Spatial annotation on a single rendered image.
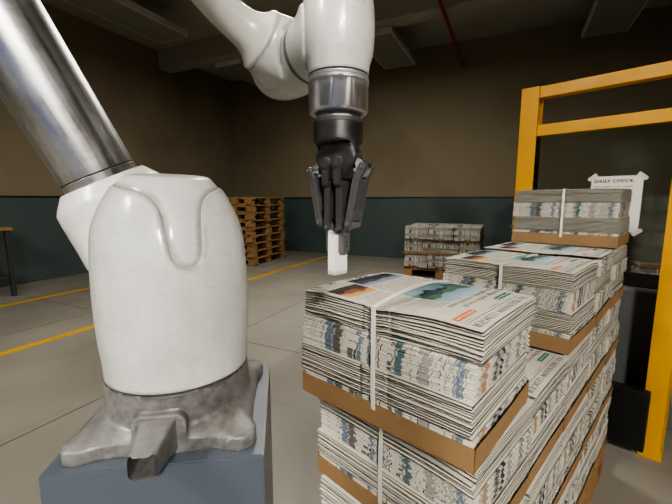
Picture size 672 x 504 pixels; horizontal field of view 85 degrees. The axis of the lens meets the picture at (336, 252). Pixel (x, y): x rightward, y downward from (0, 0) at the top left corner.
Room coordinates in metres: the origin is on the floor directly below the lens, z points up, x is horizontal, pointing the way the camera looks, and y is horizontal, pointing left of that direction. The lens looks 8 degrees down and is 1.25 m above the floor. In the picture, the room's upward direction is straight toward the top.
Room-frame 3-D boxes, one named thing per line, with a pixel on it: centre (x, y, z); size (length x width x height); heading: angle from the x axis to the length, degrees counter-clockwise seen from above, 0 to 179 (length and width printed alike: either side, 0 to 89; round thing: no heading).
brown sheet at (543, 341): (1.16, -0.59, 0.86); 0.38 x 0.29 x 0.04; 44
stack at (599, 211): (1.58, -1.01, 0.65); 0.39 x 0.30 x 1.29; 45
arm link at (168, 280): (0.42, 0.19, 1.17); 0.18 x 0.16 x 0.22; 33
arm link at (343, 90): (0.57, 0.00, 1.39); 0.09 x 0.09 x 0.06
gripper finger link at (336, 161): (0.56, -0.01, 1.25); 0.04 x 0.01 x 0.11; 135
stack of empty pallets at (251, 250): (7.53, 1.71, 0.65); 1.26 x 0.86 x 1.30; 158
